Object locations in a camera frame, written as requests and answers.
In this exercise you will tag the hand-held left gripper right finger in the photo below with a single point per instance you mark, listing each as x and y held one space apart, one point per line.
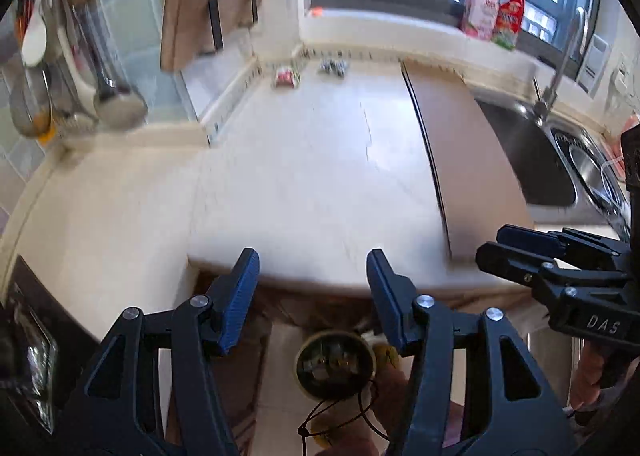
387 301

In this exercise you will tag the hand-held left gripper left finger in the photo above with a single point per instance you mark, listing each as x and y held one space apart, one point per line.
240 301

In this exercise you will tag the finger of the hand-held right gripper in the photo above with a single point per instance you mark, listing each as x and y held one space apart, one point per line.
520 237
505 261

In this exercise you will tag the round trash bin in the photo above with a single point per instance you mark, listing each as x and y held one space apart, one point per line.
332 366

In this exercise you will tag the person's right hand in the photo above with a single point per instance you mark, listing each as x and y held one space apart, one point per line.
587 376

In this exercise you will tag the steel sink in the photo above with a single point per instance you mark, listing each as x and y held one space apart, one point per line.
530 160

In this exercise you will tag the steel bowl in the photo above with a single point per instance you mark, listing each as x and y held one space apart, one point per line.
585 170

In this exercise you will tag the brown cutting board on counter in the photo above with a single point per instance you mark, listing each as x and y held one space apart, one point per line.
465 150

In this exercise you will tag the pink cloth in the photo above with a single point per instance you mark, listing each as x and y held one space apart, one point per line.
627 125

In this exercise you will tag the steel faucet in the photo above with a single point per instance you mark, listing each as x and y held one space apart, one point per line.
560 65

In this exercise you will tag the black glass stove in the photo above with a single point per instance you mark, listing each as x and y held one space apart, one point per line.
30 346

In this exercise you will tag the red spray bottle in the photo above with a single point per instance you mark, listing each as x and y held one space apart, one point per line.
510 15

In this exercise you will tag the steel ladle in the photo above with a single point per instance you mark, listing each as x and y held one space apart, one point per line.
120 108

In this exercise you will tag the red white packet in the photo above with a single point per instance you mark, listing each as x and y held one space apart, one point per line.
285 76

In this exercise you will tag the crinkled silver wrapper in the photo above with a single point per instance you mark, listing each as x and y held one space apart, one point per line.
334 66

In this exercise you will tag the steel mesh skimmer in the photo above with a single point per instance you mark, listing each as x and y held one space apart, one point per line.
30 110

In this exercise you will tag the small orange item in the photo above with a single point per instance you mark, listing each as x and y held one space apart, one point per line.
315 12

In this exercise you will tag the white wall holder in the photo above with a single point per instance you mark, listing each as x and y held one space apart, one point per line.
592 65

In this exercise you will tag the white wall socket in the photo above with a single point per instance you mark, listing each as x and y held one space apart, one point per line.
624 75

